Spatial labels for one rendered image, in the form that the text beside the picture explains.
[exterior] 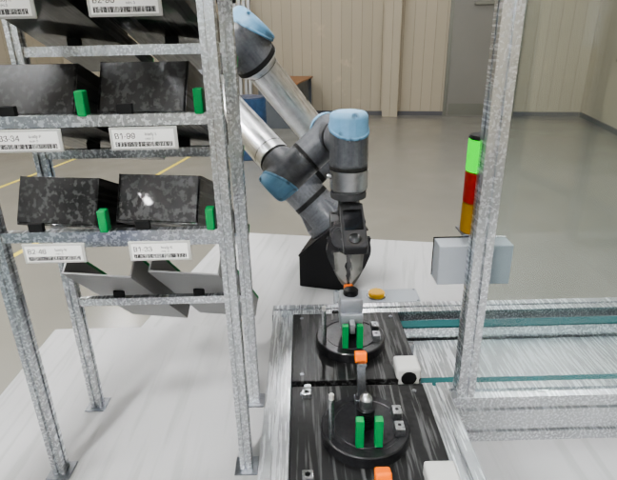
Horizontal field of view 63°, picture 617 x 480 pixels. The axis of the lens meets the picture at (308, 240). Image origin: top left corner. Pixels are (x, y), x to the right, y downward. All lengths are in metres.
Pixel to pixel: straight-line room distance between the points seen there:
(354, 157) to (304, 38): 9.84
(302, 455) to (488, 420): 0.37
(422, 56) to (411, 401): 9.85
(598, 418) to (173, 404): 0.82
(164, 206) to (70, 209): 0.14
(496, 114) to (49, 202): 0.66
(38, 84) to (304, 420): 0.64
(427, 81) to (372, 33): 1.41
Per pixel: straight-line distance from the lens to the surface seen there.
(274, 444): 0.87
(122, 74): 0.77
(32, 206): 0.86
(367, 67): 10.61
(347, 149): 0.94
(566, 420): 1.07
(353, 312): 0.99
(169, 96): 0.73
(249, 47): 1.28
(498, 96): 0.76
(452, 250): 0.85
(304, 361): 1.01
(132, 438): 1.07
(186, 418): 1.08
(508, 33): 0.77
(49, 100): 0.79
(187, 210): 0.76
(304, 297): 1.45
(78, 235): 0.78
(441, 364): 1.12
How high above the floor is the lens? 1.56
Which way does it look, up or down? 22 degrees down
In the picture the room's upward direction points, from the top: 1 degrees counter-clockwise
